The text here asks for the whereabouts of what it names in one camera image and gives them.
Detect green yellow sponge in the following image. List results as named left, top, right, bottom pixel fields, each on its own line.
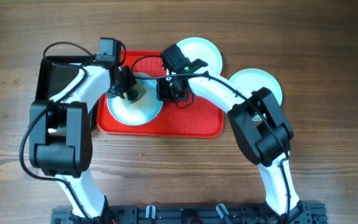
left=126, top=88, right=145, bottom=103

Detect light blue plate bottom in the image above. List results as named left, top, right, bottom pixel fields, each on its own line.
left=107, top=80, right=163, bottom=126

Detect light blue plate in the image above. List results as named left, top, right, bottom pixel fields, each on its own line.
left=227, top=68, right=283, bottom=123
left=107, top=80, right=163, bottom=126
left=177, top=37, right=223, bottom=75

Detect light blue plate top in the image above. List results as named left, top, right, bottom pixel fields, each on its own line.
left=177, top=37, right=223, bottom=75

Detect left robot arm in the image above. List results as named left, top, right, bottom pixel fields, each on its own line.
left=19, top=37, right=135, bottom=223

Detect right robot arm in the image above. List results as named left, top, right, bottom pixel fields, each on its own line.
left=159, top=44, right=300, bottom=223

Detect red plastic tray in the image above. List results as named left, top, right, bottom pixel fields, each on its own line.
left=96, top=50, right=225, bottom=139

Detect black rectangular tray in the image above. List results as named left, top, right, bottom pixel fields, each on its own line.
left=35, top=55, right=91, bottom=100

